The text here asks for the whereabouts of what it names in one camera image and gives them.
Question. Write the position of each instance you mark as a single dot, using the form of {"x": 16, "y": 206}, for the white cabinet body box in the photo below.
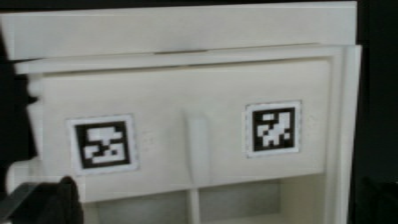
{"x": 291, "y": 200}

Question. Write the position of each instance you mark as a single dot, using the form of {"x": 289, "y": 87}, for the white L-shaped fence wall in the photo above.
{"x": 144, "y": 30}

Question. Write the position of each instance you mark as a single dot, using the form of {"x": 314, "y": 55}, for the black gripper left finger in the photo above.
{"x": 42, "y": 203}

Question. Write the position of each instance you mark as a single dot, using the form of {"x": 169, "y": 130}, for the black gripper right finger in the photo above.
{"x": 376, "y": 202}

